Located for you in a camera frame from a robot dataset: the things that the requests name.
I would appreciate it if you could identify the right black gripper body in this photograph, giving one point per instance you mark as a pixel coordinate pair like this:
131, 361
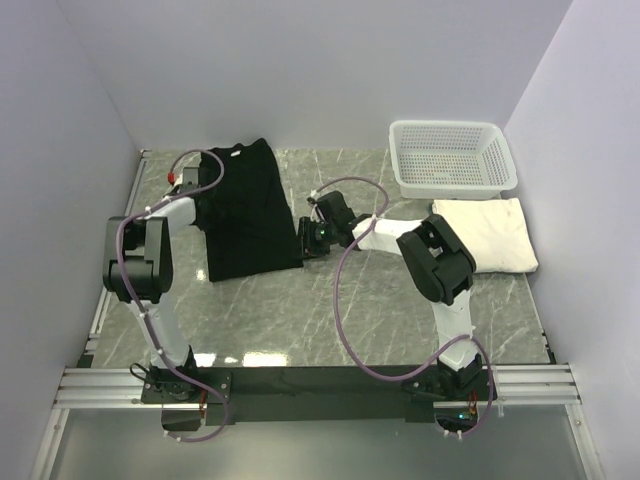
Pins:
322, 237

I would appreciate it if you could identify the black t shirt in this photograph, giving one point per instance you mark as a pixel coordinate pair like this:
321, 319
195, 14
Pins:
246, 219

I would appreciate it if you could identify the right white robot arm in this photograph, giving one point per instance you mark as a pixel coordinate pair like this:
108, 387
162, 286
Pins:
439, 264

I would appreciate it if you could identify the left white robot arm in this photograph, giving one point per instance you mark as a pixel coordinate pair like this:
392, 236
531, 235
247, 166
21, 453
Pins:
138, 266

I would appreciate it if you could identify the white perforated plastic basket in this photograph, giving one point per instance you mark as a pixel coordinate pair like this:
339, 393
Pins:
460, 160

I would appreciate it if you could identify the folded white t shirt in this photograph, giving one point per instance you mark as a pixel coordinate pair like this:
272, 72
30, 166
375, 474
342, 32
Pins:
494, 231

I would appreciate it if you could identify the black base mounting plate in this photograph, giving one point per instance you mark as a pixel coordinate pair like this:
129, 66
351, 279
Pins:
306, 409

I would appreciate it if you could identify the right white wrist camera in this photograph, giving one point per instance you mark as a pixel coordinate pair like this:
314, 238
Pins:
312, 201

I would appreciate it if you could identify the aluminium front frame rail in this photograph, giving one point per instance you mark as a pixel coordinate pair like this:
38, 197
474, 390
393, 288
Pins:
119, 388

